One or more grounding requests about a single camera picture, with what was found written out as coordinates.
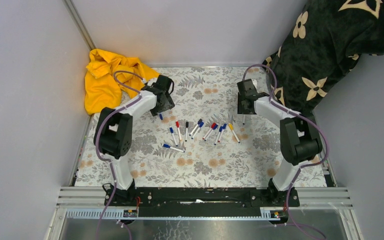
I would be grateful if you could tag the black floral blanket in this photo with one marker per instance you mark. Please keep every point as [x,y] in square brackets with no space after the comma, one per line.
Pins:
[324,45]

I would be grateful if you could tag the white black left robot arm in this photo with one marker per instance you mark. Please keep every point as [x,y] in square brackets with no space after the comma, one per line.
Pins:
[114,132]

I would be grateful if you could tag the aluminium frame rail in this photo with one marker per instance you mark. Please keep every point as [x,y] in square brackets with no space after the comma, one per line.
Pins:
[88,203]

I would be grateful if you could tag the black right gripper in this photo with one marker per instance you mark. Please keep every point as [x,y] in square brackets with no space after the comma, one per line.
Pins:
[240,110]

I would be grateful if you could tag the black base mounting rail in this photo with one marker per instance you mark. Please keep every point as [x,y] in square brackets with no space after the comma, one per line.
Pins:
[166,202]

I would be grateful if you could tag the yellow crumpled cloth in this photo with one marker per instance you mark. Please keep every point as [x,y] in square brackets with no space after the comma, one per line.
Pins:
[110,75]

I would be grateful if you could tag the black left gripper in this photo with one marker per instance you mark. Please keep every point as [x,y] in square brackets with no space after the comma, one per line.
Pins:
[167,104]

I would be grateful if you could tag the red cap marker left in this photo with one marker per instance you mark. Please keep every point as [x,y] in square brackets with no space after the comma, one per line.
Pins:
[178,130]

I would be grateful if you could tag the blue cap marker lying crosswise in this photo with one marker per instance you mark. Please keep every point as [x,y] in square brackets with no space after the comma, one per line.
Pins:
[173,148]

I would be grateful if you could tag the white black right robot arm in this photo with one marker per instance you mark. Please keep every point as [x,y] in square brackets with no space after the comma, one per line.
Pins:
[299,138]

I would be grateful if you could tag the blue marker black eraser cap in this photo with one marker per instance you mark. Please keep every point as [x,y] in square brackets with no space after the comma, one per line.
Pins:
[196,126]

